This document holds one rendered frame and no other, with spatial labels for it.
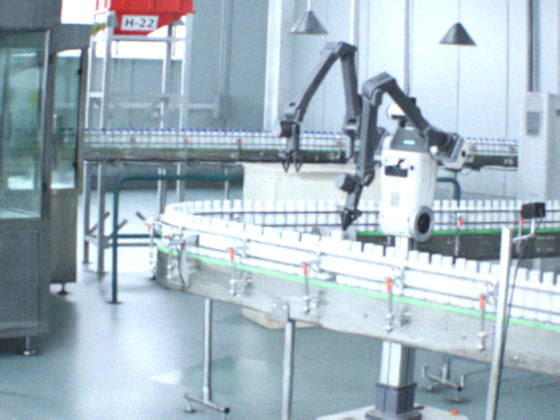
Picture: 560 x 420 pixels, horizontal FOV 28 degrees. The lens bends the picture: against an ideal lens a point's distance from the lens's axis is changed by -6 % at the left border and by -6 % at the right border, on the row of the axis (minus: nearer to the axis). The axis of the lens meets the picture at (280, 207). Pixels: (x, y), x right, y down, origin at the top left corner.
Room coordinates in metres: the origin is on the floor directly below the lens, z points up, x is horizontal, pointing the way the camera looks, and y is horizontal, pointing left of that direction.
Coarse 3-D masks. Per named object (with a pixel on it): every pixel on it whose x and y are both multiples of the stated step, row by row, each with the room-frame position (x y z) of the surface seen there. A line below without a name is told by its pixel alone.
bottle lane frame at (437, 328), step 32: (192, 256) 5.21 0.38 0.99; (192, 288) 5.21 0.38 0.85; (224, 288) 5.04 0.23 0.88; (256, 288) 4.88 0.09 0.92; (288, 288) 4.74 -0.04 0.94; (320, 288) 4.60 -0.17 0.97; (352, 288) 4.46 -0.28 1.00; (320, 320) 4.59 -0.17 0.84; (352, 320) 4.46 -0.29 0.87; (384, 320) 4.33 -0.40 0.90; (416, 320) 4.21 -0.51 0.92; (448, 320) 4.09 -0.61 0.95; (480, 320) 3.98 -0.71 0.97; (512, 320) 3.87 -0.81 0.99; (448, 352) 4.08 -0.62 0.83; (512, 352) 3.86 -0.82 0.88; (544, 352) 3.75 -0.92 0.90
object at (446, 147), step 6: (444, 132) 4.99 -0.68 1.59; (450, 132) 5.05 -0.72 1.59; (444, 138) 4.98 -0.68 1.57; (450, 138) 4.99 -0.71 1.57; (456, 138) 5.02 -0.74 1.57; (444, 144) 4.99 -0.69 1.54; (450, 144) 4.99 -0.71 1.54; (438, 150) 5.03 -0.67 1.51; (444, 150) 5.00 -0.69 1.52; (450, 150) 5.00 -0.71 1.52; (438, 156) 5.04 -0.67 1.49; (444, 156) 5.01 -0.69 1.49; (450, 156) 4.99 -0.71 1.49
